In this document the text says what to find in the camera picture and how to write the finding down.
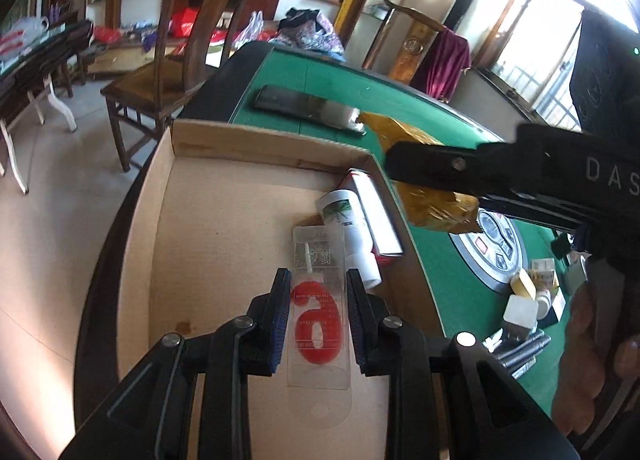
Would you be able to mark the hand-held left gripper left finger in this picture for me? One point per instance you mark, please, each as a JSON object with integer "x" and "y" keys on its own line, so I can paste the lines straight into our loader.
{"x": 280, "y": 320}

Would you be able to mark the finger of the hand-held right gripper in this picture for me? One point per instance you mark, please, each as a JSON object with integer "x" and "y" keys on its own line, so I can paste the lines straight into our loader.
{"x": 435, "y": 163}

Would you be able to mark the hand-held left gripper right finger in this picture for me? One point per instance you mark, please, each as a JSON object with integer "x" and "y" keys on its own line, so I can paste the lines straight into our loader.
{"x": 356, "y": 320}

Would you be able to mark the clear packet red number candle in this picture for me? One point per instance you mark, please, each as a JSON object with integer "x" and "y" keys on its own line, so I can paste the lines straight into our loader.
{"x": 320, "y": 310}

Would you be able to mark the yellow snack packet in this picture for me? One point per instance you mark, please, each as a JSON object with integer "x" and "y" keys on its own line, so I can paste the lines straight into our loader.
{"x": 430, "y": 207}

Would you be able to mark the cardboard box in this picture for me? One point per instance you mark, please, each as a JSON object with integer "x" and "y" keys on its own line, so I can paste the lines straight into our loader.
{"x": 225, "y": 240}

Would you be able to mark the white printed medicine box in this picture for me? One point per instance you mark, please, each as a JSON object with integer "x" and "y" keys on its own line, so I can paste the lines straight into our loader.
{"x": 545, "y": 272}

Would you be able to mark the white charger plug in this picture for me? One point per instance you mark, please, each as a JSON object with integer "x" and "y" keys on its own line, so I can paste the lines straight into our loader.
{"x": 520, "y": 315}

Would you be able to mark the black marker blue cap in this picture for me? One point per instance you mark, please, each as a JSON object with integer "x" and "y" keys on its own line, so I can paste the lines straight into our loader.
{"x": 525, "y": 356}

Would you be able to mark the person's right hand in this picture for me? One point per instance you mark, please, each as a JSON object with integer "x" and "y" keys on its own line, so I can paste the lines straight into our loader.
{"x": 575, "y": 370}

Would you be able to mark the red and white box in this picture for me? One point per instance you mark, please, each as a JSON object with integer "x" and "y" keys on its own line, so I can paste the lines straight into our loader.
{"x": 380, "y": 220}

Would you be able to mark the white bottle green label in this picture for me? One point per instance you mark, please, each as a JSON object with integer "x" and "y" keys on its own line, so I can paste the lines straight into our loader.
{"x": 350, "y": 225}

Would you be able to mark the round table control panel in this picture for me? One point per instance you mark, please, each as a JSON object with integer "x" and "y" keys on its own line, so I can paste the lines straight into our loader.
{"x": 495, "y": 240}

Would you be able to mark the dark red cloth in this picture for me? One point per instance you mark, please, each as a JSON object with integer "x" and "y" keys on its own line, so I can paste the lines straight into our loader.
{"x": 450, "y": 60}

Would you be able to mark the wooden chair gold carved back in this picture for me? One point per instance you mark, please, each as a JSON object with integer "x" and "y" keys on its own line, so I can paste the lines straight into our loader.
{"x": 415, "y": 50}

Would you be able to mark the small white bottle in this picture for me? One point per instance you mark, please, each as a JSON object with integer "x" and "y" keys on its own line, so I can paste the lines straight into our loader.
{"x": 543, "y": 301}

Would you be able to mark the large window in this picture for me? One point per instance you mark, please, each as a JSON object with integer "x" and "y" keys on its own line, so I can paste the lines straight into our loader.
{"x": 540, "y": 30}

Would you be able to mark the white standing air conditioner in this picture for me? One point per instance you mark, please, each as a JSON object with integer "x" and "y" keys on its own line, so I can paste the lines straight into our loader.
{"x": 462, "y": 3}

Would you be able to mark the black smartphone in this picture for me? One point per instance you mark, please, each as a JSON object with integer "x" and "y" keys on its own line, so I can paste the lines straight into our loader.
{"x": 285, "y": 100}

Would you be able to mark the floral clothes pile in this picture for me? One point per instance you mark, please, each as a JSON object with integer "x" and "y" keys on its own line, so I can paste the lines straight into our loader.
{"x": 310, "y": 33}

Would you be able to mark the pink white plastic bag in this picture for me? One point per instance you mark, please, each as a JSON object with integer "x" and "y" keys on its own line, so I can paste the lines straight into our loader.
{"x": 250, "y": 30}

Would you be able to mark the dark wooden chair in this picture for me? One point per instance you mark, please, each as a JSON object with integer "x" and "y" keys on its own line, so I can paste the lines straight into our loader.
{"x": 150, "y": 90}

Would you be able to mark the low wooden coffee table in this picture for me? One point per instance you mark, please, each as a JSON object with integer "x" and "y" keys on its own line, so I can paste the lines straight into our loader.
{"x": 115, "y": 55}

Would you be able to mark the red plastic bag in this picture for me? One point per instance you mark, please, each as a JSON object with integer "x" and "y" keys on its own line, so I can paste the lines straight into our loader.
{"x": 106, "y": 34}

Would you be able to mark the dark glossy console table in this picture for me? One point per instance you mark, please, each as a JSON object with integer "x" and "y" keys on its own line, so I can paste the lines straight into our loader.
{"x": 45, "y": 55}

